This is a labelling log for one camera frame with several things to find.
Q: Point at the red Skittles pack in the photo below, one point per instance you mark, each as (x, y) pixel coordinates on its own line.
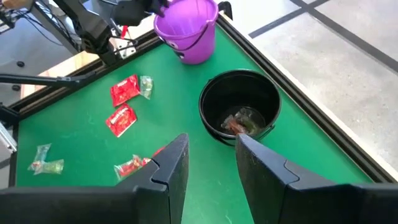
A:
(158, 152)
(121, 120)
(124, 91)

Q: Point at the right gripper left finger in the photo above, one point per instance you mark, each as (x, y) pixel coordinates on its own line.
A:
(155, 193)

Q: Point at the black plastic bucket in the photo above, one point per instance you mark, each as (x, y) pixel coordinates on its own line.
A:
(217, 93)

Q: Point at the silver metal bracket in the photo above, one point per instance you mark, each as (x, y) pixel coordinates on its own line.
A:
(124, 46)

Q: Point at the clear bag red candy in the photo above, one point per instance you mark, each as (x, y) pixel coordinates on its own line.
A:
(130, 167)
(231, 125)

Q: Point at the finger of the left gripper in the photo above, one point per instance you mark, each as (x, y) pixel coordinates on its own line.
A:
(161, 7)

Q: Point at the small red clip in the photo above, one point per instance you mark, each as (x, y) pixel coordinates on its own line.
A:
(124, 31)

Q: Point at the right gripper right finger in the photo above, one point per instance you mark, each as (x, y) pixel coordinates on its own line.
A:
(280, 193)

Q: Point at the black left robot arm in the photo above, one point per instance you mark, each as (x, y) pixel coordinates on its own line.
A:
(90, 25)

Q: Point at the purple plastic bucket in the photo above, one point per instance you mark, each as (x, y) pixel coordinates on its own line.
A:
(199, 40)

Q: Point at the black frame strut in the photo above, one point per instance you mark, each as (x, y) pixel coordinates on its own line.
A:
(46, 80)

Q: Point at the silver aluminium extrusion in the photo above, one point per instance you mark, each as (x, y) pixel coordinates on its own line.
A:
(6, 137)

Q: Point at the grey side bench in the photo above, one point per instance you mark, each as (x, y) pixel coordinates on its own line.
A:
(18, 46)

